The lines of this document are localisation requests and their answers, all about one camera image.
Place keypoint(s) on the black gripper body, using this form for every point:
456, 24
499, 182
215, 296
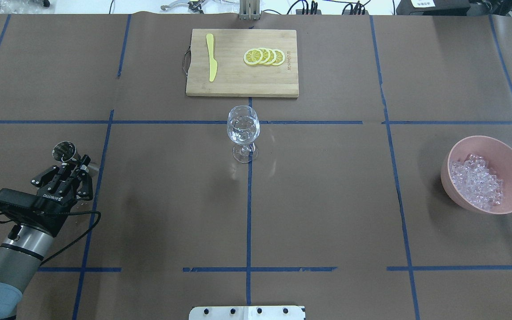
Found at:
57, 198

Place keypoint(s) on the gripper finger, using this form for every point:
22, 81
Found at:
82, 184
46, 176

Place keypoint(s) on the steel jigger cup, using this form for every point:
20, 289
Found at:
67, 152

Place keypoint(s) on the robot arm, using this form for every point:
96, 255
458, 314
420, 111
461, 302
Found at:
22, 253

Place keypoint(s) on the clear wine glass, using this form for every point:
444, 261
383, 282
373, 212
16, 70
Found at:
243, 128

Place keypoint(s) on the pink bowl with ice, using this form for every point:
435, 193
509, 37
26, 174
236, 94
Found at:
477, 175

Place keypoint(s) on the yellow plastic knife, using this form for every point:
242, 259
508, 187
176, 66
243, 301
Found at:
213, 64

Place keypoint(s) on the bamboo cutting board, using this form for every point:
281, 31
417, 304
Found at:
235, 78

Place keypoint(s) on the black box device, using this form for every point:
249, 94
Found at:
433, 8

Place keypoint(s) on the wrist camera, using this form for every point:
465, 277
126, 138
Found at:
33, 210

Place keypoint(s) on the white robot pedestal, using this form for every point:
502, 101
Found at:
266, 312

